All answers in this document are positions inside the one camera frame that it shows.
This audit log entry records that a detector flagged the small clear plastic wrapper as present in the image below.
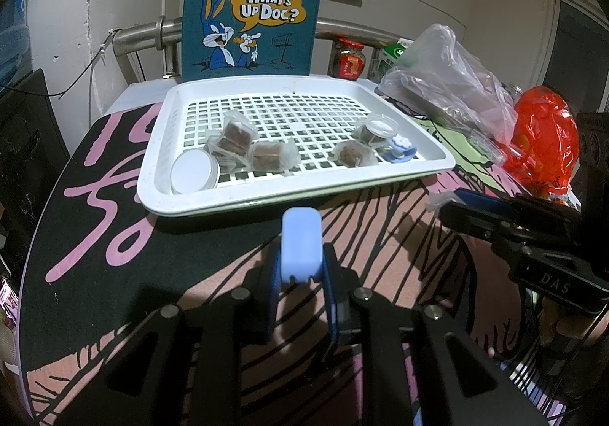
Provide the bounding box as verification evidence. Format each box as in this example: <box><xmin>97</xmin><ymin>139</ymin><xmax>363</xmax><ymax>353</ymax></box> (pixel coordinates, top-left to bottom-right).
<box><xmin>469</xmin><ymin>131</ymin><xmax>507</xmax><ymax>163</ymax></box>

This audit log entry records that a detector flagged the teal cartoon rabbit tote bag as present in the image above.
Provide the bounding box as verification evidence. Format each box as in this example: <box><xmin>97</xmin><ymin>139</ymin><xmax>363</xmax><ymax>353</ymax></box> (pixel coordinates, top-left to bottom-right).
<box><xmin>178</xmin><ymin>0</ymin><xmax>328</xmax><ymax>79</ymax></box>

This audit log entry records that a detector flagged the glass jar with red label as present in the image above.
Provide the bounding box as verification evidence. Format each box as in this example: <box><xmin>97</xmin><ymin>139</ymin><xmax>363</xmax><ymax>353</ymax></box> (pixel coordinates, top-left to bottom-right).
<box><xmin>329</xmin><ymin>37</ymin><xmax>367</xmax><ymax>81</ymax></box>

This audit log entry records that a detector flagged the clear brown snack packet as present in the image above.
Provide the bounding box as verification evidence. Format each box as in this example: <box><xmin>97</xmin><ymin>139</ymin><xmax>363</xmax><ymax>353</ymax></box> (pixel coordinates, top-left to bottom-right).
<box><xmin>204</xmin><ymin>131</ymin><xmax>253</xmax><ymax>170</ymax></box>
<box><xmin>223</xmin><ymin>111</ymin><xmax>258</xmax><ymax>144</ymax></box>
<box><xmin>250</xmin><ymin>141</ymin><xmax>300</xmax><ymax>177</ymax></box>
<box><xmin>332</xmin><ymin>138</ymin><xmax>379</xmax><ymax>168</ymax></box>

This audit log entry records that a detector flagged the smartphone with lit screen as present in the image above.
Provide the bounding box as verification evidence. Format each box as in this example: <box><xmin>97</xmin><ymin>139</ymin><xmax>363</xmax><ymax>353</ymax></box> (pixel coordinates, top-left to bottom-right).
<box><xmin>0</xmin><ymin>276</ymin><xmax>20</xmax><ymax>327</ymax></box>

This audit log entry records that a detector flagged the green and white carton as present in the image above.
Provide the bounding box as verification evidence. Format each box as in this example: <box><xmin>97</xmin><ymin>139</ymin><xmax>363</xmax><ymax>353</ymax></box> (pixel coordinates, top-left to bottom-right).
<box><xmin>368</xmin><ymin>38</ymin><xmax>415</xmax><ymax>84</ymax></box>

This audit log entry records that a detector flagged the steel bed rail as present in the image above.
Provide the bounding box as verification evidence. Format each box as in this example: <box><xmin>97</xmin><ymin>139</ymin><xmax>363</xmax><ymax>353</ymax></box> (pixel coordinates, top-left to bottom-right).
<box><xmin>113</xmin><ymin>16</ymin><xmax>410</xmax><ymax>75</ymax></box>

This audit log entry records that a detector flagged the large white jar lid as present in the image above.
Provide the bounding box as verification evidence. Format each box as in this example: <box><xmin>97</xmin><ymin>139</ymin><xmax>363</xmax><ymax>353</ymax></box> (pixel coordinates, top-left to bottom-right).
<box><xmin>170</xmin><ymin>149</ymin><xmax>220</xmax><ymax>195</ymax></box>

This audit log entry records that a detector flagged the red plastic bag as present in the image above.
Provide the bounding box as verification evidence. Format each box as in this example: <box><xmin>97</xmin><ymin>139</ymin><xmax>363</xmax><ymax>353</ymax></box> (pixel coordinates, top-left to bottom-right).
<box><xmin>502</xmin><ymin>84</ymin><xmax>581</xmax><ymax>199</ymax></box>

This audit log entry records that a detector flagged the white framed door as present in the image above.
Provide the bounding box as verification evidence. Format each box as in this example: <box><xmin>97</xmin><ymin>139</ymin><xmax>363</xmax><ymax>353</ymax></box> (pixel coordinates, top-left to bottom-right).
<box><xmin>542</xmin><ymin>0</ymin><xmax>609</xmax><ymax>113</ymax></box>

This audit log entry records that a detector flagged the blue clip with white flower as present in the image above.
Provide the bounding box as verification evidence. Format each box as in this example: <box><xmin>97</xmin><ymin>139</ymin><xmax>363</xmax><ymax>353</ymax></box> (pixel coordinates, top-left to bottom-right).
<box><xmin>383</xmin><ymin>135</ymin><xmax>418</xmax><ymax>164</ymax></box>

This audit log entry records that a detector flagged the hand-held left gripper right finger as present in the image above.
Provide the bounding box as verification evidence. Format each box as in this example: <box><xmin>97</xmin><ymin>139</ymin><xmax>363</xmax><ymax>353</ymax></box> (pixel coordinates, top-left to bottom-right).
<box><xmin>321</xmin><ymin>243</ymin><xmax>548</xmax><ymax>426</ymax></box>

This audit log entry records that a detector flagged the white perforated plastic tray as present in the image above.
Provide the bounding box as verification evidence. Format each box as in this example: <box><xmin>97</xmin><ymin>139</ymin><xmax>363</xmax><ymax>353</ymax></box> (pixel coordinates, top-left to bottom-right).
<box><xmin>136</xmin><ymin>75</ymin><xmax>456</xmax><ymax>218</ymax></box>

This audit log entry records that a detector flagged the black cable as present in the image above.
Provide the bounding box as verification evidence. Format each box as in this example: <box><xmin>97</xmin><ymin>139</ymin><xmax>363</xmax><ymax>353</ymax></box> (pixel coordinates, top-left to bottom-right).
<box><xmin>0</xmin><ymin>29</ymin><xmax>122</xmax><ymax>99</ymax></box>

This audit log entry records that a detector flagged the black and pink printed mat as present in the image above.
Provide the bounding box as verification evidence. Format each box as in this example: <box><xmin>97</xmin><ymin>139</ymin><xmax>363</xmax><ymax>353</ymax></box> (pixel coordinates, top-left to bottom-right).
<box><xmin>16</xmin><ymin>100</ymin><xmax>609</xmax><ymax>426</ymax></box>

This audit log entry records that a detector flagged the small clear cup white lid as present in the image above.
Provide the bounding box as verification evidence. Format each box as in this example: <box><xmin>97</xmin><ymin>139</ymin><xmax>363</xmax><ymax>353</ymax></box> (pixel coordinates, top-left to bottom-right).
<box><xmin>359</xmin><ymin>114</ymin><xmax>398</xmax><ymax>146</ymax></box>

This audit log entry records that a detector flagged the large blue water bottle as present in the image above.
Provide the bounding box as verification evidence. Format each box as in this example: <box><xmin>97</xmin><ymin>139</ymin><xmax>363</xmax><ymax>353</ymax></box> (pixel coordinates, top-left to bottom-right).
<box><xmin>0</xmin><ymin>0</ymin><xmax>36</xmax><ymax>89</ymax></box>

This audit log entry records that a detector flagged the black flat panel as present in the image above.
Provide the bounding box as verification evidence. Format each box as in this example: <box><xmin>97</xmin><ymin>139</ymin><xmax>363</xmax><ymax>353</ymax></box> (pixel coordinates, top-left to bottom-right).
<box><xmin>0</xmin><ymin>69</ymin><xmax>70</xmax><ymax>275</ymax></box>

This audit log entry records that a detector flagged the clear plastic bag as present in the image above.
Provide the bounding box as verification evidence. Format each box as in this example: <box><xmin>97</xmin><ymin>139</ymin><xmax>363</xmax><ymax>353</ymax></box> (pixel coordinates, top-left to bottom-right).
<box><xmin>378</xmin><ymin>24</ymin><xmax>517</xmax><ymax>141</ymax></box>

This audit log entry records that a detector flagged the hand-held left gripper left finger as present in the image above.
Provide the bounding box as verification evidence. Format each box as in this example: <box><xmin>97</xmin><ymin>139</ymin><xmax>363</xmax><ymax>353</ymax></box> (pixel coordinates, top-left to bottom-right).
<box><xmin>57</xmin><ymin>255</ymin><xmax>286</xmax><ymax>426</ymax></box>

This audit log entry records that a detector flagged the person's right hand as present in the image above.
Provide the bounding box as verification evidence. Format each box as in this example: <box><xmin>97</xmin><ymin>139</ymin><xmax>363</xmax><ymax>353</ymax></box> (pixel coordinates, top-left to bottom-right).
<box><xmin>540</xmin><ymin>297</ymin><xmax>593</xmax><ymax>351</ymax></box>

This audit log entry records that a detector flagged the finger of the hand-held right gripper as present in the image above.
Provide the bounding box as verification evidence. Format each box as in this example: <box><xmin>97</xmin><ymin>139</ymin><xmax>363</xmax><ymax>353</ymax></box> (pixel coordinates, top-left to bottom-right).
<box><xmin>453</xmin><ymin>188</ymin><xmax>517</xmax><ymax>220</ymax></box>
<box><xmin>438</xmin><ymin>202</ymin><xmax>519</xmax><ymax>242</ymax></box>

